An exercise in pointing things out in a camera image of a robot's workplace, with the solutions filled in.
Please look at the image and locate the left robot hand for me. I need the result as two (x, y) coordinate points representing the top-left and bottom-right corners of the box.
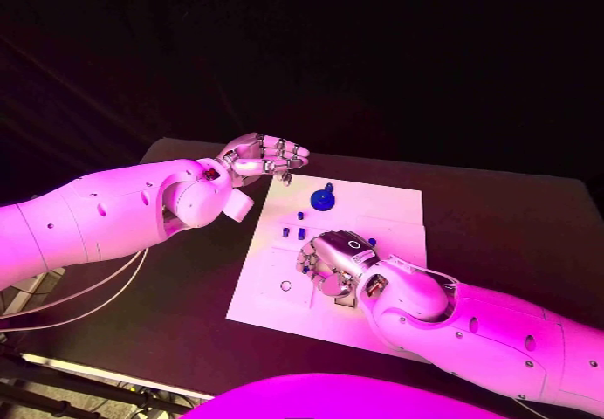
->
(214, 132), (311, 188)

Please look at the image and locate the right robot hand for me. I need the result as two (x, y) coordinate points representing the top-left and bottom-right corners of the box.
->
(294, 230), (380, 299)

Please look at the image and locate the white task board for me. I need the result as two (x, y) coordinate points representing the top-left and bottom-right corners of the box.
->
(223, 173), (430, 364)

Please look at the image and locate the blue gear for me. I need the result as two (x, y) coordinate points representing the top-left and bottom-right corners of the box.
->
(309, 189), (337, 212)

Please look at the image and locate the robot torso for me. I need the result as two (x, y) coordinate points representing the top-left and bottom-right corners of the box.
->
(178, 372), (508, 419)

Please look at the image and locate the white cable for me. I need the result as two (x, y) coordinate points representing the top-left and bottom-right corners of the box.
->
(0, 248), (151, 333)
(0, 247), (145, 321)

